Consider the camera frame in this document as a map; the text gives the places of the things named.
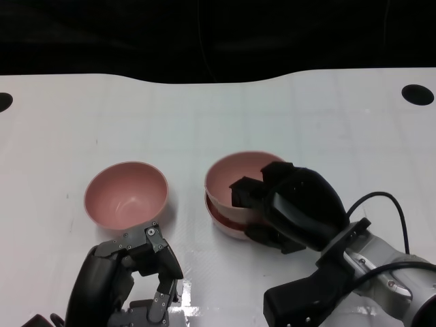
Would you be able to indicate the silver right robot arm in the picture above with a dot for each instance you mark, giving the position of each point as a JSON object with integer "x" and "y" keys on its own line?
{"x": 374, "y": 252}

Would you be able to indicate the pink bowl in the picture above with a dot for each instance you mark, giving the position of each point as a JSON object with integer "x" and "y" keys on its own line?
{"x": 225, "y": 230}
{"x": 225, "y": 177}
{"x": 126, "y": 190}

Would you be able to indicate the black round table grommet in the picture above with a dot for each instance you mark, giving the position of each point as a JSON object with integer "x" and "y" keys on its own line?
{"x": 417, "y": 94}
{"x": 5, "y": 101}

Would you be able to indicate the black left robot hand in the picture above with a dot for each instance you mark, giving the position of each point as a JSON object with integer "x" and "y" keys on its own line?
{"x": 95, "y": 279}

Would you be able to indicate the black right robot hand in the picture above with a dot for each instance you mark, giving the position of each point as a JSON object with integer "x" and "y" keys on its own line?
{"x": 306, "y": 204}

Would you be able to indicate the black backdrop cloth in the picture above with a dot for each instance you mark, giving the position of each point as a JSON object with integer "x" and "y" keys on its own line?
{"x": 102, "y": 34}

